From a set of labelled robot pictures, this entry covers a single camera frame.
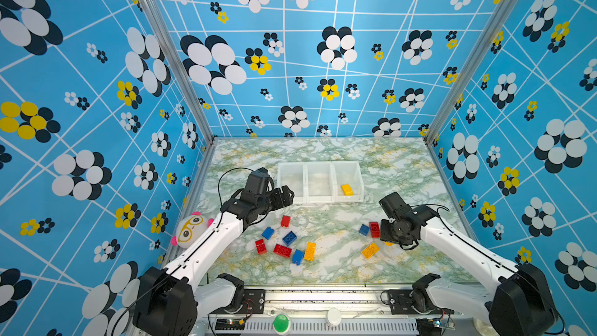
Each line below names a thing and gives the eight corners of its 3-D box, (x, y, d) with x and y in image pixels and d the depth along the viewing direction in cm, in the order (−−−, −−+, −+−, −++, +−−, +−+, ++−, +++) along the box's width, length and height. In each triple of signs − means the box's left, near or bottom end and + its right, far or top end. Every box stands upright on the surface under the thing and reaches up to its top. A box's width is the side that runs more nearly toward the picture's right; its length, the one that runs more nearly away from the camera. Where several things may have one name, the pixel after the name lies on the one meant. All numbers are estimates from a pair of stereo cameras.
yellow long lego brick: (303, 259, 84) (303, 257, 82) (307, 243, 88) (307, 241, 86) (313, 261, 84) (313, 259, 82) (316, 245, 87) (316, 243, 86)
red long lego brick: (273, 253, 86) (272, 251, 84) (276, 245, 87) (276, 243, 86) (289, 259, 84) (289, 258, 82) (292, 251, 86) (292, 249, 84)
